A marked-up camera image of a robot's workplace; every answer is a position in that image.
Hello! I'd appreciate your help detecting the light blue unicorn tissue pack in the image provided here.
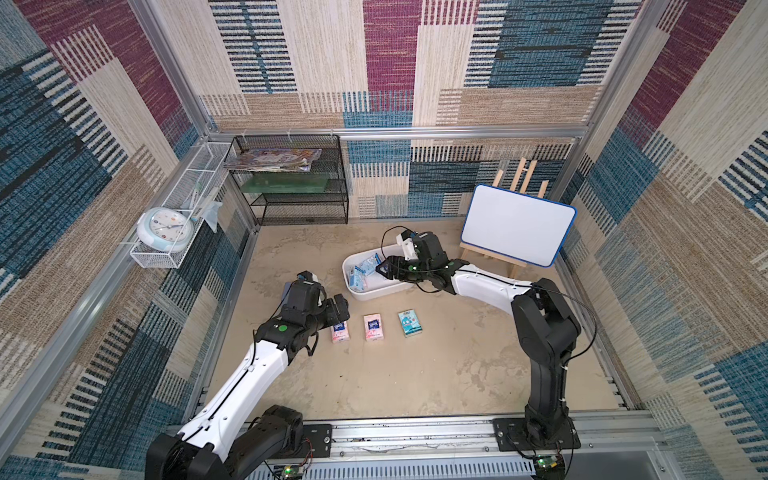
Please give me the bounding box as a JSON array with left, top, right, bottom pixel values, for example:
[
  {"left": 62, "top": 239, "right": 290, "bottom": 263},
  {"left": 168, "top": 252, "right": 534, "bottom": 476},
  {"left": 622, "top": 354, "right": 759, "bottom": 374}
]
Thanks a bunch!
[{"left": 355, "top": 252, "right": 383, "bottom": 276}]

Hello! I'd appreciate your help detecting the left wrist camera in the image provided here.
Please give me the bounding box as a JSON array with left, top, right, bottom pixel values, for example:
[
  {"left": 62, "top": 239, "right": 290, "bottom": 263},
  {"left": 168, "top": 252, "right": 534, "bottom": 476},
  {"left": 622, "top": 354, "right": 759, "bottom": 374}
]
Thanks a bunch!
[{"left": 297, "top": 271, "right": 319, "bottom": 283}]

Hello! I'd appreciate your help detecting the white storage box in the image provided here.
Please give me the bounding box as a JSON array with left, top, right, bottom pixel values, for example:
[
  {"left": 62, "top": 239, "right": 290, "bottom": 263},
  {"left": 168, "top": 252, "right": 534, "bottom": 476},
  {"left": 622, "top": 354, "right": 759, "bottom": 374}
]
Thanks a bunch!
[{"left": 342, "top": 244, "right": 414, "bottom": 301}]

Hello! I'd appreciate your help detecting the teal cartoon tissue pack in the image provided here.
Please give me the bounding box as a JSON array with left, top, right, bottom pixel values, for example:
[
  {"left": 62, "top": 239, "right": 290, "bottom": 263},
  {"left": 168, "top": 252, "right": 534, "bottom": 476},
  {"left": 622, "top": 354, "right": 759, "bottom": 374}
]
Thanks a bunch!
[{"left": 398, "top": 309, "right": 423, "bottom": 337}]

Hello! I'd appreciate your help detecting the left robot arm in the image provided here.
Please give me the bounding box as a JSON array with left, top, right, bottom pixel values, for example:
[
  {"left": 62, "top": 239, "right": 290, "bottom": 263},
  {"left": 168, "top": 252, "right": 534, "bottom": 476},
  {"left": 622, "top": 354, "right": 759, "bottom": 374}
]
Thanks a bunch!
[{"left": 144, "top": 271, "right": 350, "bottom": 479}]

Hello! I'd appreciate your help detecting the white wire basket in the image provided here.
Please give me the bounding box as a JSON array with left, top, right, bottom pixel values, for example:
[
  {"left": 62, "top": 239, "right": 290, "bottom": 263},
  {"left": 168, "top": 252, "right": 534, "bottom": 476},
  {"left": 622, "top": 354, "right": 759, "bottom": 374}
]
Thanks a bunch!
[{"left": 130, "top": 142, "right": 230, "bottom": 269}]

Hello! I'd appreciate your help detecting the blue framed whiteboard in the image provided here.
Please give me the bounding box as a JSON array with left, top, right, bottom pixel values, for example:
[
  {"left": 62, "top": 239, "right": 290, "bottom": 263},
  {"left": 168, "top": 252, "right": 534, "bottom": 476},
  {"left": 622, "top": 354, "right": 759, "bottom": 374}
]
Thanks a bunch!
[{"left": 460, "top": 185, "right": 577, "bottom": 268}]

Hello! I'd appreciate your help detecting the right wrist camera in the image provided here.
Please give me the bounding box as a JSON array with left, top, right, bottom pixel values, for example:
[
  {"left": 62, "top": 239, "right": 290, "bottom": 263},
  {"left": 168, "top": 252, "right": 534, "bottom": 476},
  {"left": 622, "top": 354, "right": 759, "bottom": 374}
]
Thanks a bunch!
[{"left": 397, "top": 228, "right": 419, "bottom": 261}]

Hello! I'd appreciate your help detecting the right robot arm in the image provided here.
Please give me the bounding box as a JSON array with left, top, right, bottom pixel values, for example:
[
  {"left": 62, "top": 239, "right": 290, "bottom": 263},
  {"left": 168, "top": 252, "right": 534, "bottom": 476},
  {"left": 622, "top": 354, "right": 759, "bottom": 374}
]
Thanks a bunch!
[{"left": 376, "top": 229, "right": 582, "bottom": 459}]

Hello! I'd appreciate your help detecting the colourful magazine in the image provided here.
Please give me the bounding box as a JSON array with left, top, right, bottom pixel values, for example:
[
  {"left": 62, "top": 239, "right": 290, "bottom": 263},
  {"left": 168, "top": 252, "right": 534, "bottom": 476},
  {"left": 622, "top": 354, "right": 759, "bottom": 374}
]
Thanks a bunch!
[{"left": 224, "top": 148, "right": 322, "bottom": 173}]

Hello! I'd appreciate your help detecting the black wire shelf rack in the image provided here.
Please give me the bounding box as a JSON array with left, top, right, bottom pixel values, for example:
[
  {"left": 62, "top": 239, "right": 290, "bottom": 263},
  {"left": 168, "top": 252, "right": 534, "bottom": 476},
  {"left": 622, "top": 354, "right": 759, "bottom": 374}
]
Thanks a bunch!
[{"left": 224, "top": 134, "right": 349, "bottom": 227}]

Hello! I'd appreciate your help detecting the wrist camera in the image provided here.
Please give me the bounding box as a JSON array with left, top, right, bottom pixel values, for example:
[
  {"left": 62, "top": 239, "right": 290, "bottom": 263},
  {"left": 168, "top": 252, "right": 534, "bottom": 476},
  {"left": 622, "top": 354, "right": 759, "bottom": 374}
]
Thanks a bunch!
[
  {"left": 297, "top": 271, "right": 319, "bottom": 283},
  {"left": 397, "top": 228, "right": 419, "bottom": 261}
]

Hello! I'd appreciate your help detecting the pink Tempo tissue pack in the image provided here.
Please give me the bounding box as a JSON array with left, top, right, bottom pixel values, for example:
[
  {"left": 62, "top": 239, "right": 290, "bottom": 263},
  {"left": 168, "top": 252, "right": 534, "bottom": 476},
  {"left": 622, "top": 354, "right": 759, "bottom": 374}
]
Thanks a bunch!
[
  {"left": 363, "top": 314, "right": 384, "bottom": 341},
  {"left": 331, "top": 321, "right": 350, "bottom": 343}
]

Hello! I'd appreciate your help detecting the blue grey hole punch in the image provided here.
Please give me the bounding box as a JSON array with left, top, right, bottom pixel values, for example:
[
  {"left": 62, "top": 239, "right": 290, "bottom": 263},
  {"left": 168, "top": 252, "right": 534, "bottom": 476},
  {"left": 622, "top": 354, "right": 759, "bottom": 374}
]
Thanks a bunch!
[{"left": 278, "top": 282, "right": 293, "bottom": 311}]

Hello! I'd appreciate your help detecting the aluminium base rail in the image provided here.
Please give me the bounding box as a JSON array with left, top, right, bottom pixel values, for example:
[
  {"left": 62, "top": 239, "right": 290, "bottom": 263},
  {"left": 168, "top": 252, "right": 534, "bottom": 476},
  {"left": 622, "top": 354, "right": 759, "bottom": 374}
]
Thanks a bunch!
[{"left": 149, "top": 410, "right": 661, "bottom": 480}]

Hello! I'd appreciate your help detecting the green board on shelf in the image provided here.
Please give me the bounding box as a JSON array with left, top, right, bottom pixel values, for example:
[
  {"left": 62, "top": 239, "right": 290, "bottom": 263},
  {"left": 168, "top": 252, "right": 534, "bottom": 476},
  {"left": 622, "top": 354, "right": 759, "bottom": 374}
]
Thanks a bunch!
[{"left": 241, "top": 172, "right": 329, "bottom": 194}]

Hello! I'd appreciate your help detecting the round white clock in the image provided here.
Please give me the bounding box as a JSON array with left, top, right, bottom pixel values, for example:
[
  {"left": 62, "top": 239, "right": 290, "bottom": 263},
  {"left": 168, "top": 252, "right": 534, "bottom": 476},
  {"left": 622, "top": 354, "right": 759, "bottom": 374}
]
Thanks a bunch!
[{"left": 136, "top": 207, "right": 194, "bottom": 253}]

